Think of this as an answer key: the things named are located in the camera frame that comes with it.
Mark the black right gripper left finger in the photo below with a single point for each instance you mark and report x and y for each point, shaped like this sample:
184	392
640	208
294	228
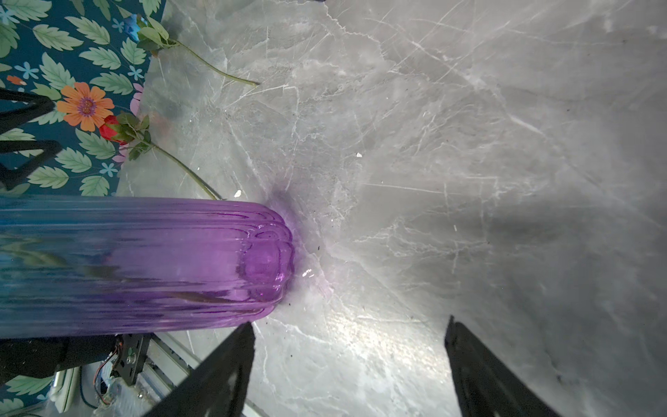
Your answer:
219	385

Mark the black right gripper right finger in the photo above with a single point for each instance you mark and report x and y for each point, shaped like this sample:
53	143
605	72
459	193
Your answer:
483	384

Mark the purple ribbed glass vase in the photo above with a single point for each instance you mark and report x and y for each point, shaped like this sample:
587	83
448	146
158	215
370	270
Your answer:
76	265

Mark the blue rose stem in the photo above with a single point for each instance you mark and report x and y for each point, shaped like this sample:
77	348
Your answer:
152	37

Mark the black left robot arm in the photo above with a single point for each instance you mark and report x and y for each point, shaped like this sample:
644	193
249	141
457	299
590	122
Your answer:
40	357

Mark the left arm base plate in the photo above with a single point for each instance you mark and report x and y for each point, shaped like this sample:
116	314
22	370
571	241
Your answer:
132	352

